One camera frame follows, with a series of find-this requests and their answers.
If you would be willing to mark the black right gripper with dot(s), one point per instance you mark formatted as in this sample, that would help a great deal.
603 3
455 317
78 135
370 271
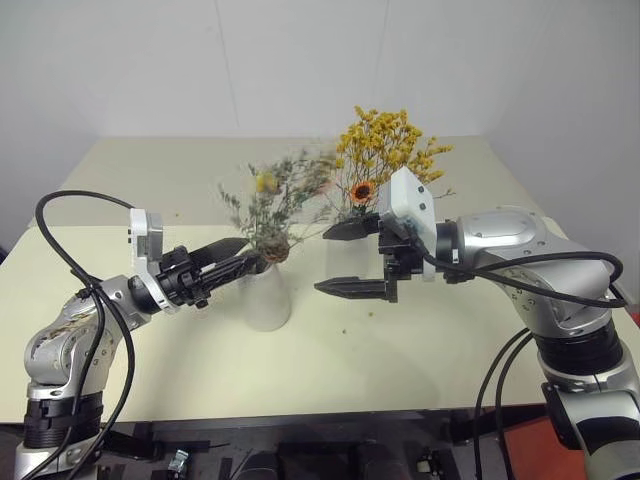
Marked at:
402 255

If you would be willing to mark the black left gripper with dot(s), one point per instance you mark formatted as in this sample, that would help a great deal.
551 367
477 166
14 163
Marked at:
182 280

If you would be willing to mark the green dried bouquet with pinecone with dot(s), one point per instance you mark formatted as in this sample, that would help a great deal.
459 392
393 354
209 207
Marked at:
274 247

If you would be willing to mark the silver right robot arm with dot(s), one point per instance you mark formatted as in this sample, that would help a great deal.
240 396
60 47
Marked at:
560 280

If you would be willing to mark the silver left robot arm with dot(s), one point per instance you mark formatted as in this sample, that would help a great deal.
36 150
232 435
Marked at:
75 345

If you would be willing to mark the yellow bouquet with orange flower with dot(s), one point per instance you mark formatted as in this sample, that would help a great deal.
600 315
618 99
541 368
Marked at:
381 135

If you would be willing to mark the white conical vase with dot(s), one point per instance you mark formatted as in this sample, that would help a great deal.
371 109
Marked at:
267 300

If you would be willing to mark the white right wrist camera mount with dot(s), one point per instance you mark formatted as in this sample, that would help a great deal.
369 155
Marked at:
410 200

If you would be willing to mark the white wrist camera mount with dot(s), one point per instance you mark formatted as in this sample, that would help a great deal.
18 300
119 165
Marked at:
145 232
410 200

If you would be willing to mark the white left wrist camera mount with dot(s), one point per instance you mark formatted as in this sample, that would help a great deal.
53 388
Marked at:
145 232

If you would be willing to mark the dark frame under table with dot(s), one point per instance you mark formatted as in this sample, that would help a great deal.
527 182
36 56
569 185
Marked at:
310 445

